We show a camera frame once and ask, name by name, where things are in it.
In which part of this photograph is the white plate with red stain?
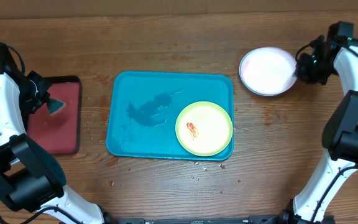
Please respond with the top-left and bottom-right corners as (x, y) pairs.
(239, 47), (296, 96)

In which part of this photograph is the green and pink sponge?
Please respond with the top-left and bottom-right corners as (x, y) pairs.
(47, 98), (65, 114)

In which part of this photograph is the black tray with red liquid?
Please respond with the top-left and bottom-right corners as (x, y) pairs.
(25, 75), (82, 154)

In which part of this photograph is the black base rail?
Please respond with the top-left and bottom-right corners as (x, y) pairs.
(104, 214), (336, 224)

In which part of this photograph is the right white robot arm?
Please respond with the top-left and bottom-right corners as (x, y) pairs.
(268, 21), (358, 223)

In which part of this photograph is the teal plastic serving tray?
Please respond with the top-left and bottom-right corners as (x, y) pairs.
(106, 71), (234, 161)

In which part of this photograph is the yellow-green plate with red stain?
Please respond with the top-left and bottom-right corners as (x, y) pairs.
(175, 101), (233, 157)

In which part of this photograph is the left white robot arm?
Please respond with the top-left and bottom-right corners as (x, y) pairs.
(0, 42), (115, 224)

